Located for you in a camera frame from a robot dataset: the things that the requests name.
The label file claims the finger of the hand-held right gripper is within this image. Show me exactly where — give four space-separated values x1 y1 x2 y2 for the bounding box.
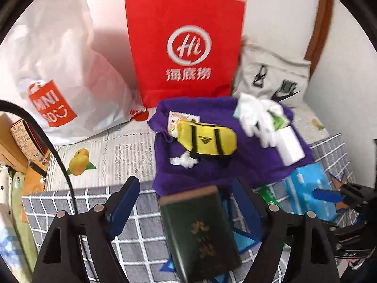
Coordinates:
322 222 369 242
312 184 366 212

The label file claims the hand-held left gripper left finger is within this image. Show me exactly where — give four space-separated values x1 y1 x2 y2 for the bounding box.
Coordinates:
32 176 140 283

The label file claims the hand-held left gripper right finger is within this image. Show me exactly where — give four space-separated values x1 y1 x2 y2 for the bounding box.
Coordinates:
236 180 340 283

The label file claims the blue tissue pack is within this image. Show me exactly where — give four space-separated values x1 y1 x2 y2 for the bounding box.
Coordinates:
284 163 340 221

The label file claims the white rectangular box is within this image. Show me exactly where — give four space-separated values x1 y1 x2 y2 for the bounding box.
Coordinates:
277 126 305 166

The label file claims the dark green book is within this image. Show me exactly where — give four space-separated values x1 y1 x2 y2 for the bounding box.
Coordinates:
159 185 242 283

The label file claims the yellow mini duffel bag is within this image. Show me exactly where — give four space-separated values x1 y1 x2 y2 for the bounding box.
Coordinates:
176 120 238 161

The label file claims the white tissue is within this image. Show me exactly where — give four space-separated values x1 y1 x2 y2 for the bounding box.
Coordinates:
170 151 198 168

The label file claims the green wipes packet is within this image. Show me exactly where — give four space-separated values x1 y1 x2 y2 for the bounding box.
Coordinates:
268 110 287 130

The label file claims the white glove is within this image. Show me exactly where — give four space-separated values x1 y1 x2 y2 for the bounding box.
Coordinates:
233 92 285 148

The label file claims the sticker sheet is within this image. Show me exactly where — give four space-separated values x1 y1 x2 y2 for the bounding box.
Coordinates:
166 110 200 133

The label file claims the green white packet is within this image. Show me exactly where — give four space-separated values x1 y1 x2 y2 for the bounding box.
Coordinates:
259 184 283 210

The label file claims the grey checkered blanket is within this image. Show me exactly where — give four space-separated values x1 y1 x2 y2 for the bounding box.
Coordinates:
22 134 358 283

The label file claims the purple towel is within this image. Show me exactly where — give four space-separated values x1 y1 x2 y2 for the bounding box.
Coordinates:
147 96 314 196

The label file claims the fruit printed bed sheet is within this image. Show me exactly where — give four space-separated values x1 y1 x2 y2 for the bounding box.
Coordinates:
45 102 330 189

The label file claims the pale green bedding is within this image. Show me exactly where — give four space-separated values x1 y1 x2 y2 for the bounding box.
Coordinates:
0 177 39 275

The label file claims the red patterned box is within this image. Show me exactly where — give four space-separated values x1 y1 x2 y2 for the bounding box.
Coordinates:
10 118 50 166

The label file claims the wooden furniture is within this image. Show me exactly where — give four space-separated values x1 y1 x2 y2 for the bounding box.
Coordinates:
0 112 49 196

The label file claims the white plastic shopping bag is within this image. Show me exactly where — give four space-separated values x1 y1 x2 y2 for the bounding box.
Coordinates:
0 0 148 146

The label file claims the red paper bag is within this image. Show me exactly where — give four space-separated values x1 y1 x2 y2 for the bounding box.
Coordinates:
124 0 247 108

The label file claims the black cable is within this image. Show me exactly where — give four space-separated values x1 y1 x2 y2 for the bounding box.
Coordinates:
0 100 80 216

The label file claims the grey Nike drawstring bag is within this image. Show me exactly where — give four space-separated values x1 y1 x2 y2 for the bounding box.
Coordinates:
233 40 313 108

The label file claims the brown wooden door frame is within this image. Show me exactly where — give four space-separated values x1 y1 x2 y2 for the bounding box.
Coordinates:
305 0 335 62

